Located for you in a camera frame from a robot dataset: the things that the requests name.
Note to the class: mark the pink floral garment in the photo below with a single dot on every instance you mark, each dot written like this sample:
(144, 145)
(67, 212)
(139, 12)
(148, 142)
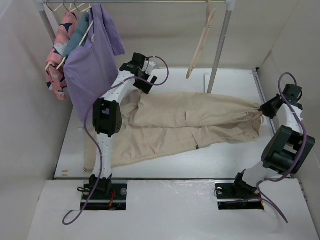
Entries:
(55, 79)

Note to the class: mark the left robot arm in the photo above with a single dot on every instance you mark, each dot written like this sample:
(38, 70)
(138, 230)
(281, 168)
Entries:
(107, 118)

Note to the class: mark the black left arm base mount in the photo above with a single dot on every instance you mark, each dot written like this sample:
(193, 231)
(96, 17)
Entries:
(116, 200)

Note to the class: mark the purple t-shirt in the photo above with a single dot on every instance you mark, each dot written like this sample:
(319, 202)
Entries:
(91, 69)

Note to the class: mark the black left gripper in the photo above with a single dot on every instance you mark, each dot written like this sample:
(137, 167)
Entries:
(145, 86)

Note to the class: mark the cream hanger under teal garment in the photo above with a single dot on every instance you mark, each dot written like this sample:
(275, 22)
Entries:
(76, 8)

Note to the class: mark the cream hanger under pink garment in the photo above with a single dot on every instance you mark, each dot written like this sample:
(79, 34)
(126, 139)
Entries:
(52, 10)

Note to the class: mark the beige trousers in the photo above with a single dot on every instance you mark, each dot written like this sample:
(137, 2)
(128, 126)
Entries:
(165, 124)

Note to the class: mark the teal garment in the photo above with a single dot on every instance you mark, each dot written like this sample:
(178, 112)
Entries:
(69, 48)

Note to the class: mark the beige empty hanger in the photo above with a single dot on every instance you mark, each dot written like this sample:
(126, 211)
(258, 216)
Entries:
(203, 38)

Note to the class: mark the cream hanger under purple shirt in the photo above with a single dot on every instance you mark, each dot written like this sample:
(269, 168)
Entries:
(86, 32)

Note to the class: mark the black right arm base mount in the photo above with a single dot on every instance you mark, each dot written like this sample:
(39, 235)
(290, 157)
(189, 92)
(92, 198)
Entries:
(230, 197)

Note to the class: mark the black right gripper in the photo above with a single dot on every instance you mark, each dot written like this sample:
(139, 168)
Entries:
(265, 109)

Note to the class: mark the metal clothes rack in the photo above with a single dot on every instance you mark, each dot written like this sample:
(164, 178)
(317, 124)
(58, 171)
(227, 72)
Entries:
(229, 4)

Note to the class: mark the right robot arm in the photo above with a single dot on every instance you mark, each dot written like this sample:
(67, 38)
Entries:
(284, 149)

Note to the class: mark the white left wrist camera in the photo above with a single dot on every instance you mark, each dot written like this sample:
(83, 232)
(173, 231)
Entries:
(148, 66)

